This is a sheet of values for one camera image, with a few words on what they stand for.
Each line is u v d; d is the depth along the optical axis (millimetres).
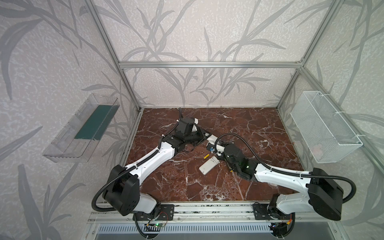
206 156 937
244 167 605
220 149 674
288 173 480
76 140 642
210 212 753
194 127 649
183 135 621
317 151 731
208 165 891
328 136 629
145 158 481
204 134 718
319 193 408
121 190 411
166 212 724
